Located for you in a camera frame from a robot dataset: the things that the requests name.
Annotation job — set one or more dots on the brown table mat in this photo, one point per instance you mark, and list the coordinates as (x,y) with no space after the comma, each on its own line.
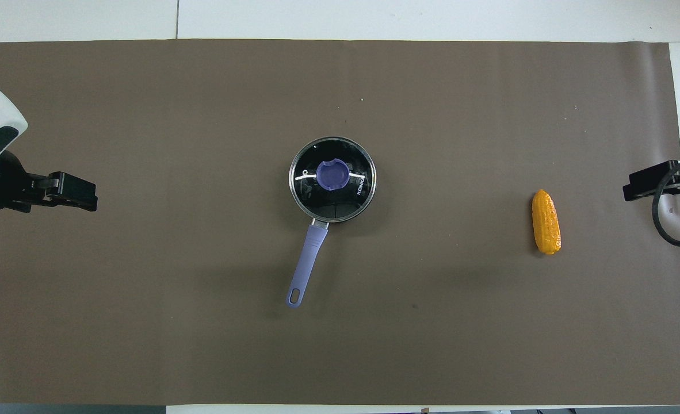
(202,115)

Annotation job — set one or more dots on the glass lid purple knob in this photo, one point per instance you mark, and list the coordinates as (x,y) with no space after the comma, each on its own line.
(332,175)

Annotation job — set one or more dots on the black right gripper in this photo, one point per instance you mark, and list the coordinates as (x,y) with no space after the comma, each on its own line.
(648,183)

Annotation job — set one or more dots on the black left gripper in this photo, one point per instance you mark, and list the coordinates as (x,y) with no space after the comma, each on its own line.
(69,191)

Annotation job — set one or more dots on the yellow toy corn cob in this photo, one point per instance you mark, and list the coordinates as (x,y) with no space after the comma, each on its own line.
(546,223)

